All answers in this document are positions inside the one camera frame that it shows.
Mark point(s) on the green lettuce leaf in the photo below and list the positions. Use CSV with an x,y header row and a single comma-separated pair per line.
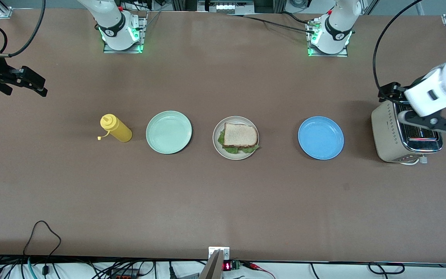
x,y
223,141

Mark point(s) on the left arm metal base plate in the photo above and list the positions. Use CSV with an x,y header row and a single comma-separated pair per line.
x,y
341,54

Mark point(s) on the cream and chrome toaster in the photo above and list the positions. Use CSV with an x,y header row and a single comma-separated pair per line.
x,y
385,131

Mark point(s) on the beige plate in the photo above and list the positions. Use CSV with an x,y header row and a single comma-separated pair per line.
x,y
235,156

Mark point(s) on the yellow mustard squeeze bottle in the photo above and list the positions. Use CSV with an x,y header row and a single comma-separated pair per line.
x,y
117,130

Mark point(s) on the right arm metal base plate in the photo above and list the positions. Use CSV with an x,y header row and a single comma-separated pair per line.
x,y
144,23

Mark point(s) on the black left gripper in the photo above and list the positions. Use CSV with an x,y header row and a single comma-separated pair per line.
x,y
392,90

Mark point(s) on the small metal mounting bracket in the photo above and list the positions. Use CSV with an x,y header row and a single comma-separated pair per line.
x,y
227,254

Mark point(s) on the red LED display module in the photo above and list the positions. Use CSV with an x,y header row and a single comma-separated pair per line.
x,y
227,266

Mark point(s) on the black box with white lights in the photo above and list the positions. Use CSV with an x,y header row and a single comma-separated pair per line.
x,y
225,6

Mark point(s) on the toasted bread slice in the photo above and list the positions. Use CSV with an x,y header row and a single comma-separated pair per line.
x,y
240,135

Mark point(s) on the grey camera pole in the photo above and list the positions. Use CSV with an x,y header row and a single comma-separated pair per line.
x,y
213,267

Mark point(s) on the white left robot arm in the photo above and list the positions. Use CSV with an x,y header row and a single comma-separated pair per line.
x,y
439,91

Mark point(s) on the mint green plate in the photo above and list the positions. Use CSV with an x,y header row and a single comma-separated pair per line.
x,y
168,132

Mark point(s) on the blue plate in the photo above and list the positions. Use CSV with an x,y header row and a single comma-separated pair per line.
x,y
320,138

